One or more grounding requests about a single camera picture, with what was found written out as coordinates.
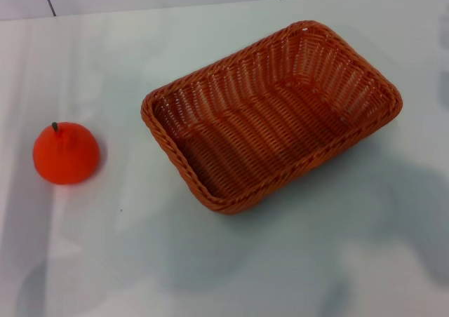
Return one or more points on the orange woven plastic basket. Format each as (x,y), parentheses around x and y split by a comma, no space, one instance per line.
(266,138)

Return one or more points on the orange toy fruit with stem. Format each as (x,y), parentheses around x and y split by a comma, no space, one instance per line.
(66,159)

